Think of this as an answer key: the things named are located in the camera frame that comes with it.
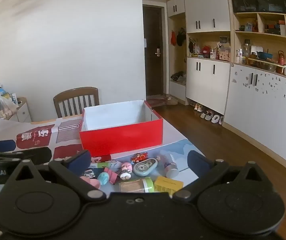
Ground patterned door mat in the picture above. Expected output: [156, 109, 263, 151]
[147, 97, 170, 107]

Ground small pink-white bottle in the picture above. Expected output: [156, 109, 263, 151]
[158, 152, 179, 178]

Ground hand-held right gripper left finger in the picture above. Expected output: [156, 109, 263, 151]
[5, 150, 107, 204]

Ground red toy car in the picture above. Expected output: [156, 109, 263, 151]
[130, 152, 149, 163]

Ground yellow box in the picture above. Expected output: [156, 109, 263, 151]
[154, 176, 184, 196]

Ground blue bowl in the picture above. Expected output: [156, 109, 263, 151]
[257, 51, 273, 60]

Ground pair of grey shoes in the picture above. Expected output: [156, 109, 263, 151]
[200, 110, 213, 121]

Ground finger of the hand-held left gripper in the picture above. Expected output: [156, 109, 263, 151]
[0, 140, 17, 153]
[0, 147, 52, 166]

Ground pair of dark shoes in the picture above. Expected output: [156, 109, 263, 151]
[171, 71, 186, 82]

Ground small teal toy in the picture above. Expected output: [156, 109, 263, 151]
[97, 172, 109, 185]

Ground pink heart-shaped dish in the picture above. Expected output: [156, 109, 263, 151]
[80, 176, 101, 191]

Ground white drawer cabinet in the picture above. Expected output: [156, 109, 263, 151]
[7, 97, 32, 123]

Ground black hanging bag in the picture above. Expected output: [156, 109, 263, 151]
[177, 27, 186, 47]

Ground spotted cardboard box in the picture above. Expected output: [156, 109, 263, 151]
[219, 49, 231, 62]

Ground red cardboard box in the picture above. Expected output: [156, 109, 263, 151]
[79, 100, 163, 157]

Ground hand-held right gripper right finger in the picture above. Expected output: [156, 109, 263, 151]
[172, 150, 275, 202]

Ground white stickered sideboard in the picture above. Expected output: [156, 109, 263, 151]
[223, 63, 286, 161]

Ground green-lidded jar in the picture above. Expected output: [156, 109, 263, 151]
[119, 177, 155, 194]

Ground wooden chair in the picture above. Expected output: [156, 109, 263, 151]
[53, 87, 100, 118]

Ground white wardrobe cabinet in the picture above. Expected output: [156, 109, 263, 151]
[166, 0, 231, 117]

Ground dark door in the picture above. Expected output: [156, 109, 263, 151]
[143, 4, 164, 98]

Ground pink doll figurine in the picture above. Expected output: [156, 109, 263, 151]
[119, 162, 133, 180]

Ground pair of beige slippers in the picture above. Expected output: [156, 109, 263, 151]
[165, 94, 178, 105]

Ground pink folded card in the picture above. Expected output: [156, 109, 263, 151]
[104, 167, 120, 185]

